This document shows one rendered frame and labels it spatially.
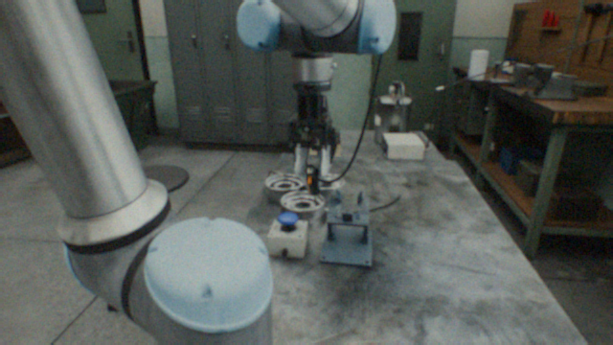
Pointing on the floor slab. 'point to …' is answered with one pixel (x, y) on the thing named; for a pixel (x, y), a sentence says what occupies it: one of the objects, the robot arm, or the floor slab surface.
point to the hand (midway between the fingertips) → (313, 178)
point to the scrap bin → (134, 106)
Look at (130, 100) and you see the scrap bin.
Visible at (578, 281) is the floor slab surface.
